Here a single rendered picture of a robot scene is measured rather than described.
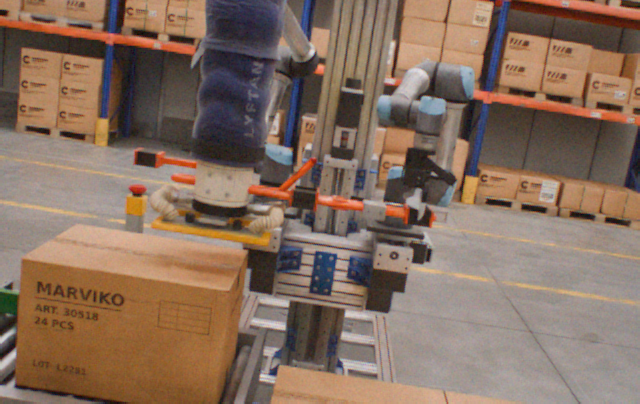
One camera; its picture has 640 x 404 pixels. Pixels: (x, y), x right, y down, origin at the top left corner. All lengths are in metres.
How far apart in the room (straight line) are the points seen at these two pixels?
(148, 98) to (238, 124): 9.01
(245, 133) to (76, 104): 8.14
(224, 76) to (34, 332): 0.92
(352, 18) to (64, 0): 7.60
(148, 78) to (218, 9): 9.00
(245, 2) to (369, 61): 0.90
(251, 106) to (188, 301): 0.58
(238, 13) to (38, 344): 1.11
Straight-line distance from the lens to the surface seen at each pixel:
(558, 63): 9.49
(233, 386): 2.14
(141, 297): 1.87
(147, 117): 10.82
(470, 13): 9.19
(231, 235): 1.81
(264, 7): 1.79
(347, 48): 2.57
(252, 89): 1.80
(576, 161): 11.06
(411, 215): 1.90
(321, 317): 2.68
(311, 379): 2.26
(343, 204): 1.88
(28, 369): 2.09
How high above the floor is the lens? 1.60
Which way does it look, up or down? 11 degrees down
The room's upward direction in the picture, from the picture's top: 9 degrees clockwise
